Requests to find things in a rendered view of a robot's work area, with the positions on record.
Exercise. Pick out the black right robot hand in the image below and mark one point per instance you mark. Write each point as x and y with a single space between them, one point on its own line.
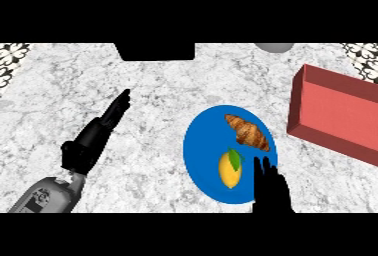
272 186

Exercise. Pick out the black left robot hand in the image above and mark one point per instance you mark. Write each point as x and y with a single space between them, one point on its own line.
93 136

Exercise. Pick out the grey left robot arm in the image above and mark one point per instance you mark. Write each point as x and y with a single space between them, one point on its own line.
46 196

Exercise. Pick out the yellow lemon with green leaf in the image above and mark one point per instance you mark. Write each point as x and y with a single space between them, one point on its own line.
231 170

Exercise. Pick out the blue round plate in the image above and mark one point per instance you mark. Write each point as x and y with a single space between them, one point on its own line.
216 146

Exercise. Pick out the red cardboard box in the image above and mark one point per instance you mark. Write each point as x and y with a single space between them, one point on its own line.
340 113

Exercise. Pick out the brown croissant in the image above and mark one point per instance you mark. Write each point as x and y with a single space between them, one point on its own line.
248 132

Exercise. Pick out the black appliance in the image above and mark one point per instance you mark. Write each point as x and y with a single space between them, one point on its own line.
155 51

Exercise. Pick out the grey round object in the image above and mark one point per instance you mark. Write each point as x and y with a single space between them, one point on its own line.
275 47

